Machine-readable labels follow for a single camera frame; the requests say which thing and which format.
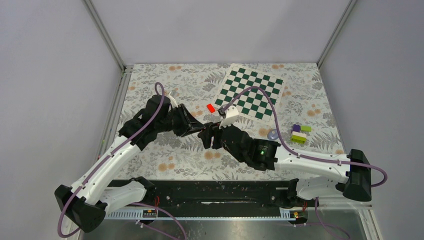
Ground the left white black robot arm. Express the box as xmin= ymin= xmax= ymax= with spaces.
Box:
xmin=54 ymin=94 xmax=204 ymax=233

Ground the red block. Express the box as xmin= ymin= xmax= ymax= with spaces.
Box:
xmin=206 ymin=104 xmax=216 ymax=113

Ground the purple green block stack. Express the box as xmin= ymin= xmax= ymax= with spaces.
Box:
xmin=290 ymin=124 xmax=312 ymax=144

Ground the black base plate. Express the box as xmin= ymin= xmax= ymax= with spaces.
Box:
xmin=90 ymin=178 xmax=319 ymax=219

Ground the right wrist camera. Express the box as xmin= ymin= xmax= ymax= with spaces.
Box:
xmin=218 ymin=106 xmax=239 ymax=129

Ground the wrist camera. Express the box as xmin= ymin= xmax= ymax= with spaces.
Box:
xmin=218 ymin=106 xmax=239 ymax=129
xmin=167 ymin=90 xmax=178 ymax=108

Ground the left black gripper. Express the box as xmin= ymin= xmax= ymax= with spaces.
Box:
xmin=156 ymin=103 xmax=205 ymax=137

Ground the purple earbud charging case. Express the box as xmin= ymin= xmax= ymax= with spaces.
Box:
xmin=267 ymin=129 xmax=280 ymax=141

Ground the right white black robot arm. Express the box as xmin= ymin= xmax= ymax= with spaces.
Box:
xmin=197 ymin=122 xmax=372 ymax=206

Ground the floral patterned table mat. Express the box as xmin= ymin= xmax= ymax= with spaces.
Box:
xmin=115 ymin=63 xmax=345 ymax=181

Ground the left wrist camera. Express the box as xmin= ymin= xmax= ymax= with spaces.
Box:
xmin=167 ymin=90 xmax=178 ymax=108

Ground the green white chessboard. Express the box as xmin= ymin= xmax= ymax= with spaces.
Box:
xmin=212 ymin=63 xmax=285 ymax=125

